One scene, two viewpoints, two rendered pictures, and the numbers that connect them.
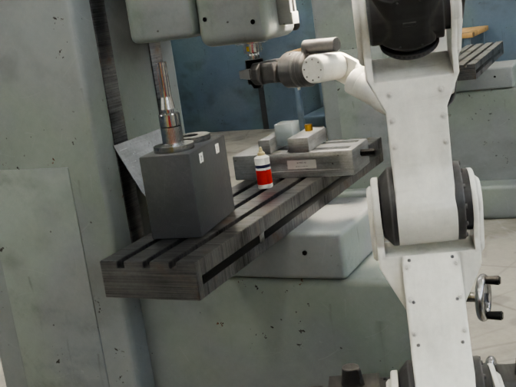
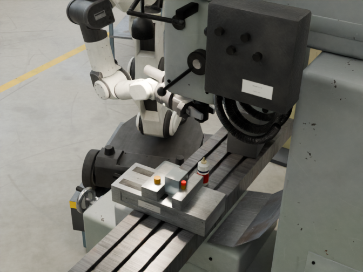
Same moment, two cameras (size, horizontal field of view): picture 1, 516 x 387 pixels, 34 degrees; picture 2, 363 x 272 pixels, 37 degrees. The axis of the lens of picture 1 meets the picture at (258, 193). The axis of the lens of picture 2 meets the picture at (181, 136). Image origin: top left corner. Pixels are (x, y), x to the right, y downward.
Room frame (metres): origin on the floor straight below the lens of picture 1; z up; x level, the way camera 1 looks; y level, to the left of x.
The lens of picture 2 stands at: (3.70, 0.00, 2.08)
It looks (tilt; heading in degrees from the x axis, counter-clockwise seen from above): 32 degrees down; 184
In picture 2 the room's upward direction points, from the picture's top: 1 degrees clockwise
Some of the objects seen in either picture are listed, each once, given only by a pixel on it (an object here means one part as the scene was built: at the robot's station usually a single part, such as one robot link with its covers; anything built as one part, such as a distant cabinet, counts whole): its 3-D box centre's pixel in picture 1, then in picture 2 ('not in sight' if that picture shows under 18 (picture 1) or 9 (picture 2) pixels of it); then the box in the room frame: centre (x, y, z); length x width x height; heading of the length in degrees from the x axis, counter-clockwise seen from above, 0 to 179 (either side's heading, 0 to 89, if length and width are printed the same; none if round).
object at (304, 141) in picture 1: (307, 139); (161, 181); (2.31, -0.16, 1.02); 0.15 x 0.06 x 0.04; 155
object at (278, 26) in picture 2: not in sight; (253, 54); (2.64, 0.08, 1.62); 0.20 x 0.09 x 0.21; 63
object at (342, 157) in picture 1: (300, 152); (168, 192); (2.32, -0.13, 0.98); 0.35 x 0.15 x 0.11; 65
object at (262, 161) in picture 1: (262, 167); (203, 170); (2.18, -0.02, 0.98); 0.04 x 0.04 x 0.11
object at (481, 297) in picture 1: (468, 296); (92, 203); (1.97, -0.48, 0.63); 0.16 x 0.12 x 0.12; 63
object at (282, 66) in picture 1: (282, 71); (181, 101); (2.14, -0.10, 1.23); 0.13 x 0.12 x 0.10; 138
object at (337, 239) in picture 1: (277, 235); (196, 216); (2.20, -0.04, 0.79); 0.50 x 0.35 x 0.12; 63
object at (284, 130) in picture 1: (287, 133); (176, 181); (2.33, -0.11, 1.04); 0.06 x 0.05 x 0.06; 155
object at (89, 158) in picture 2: not in sight; (93, 169); (1.56, -0.58, 0.50); 0.20 x 0.05 x 0.20; 171
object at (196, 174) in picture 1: (189, 182); (251, 119); (1.90, 0.15, 1.03); 0.22 x 0.12 x 0.20; 160
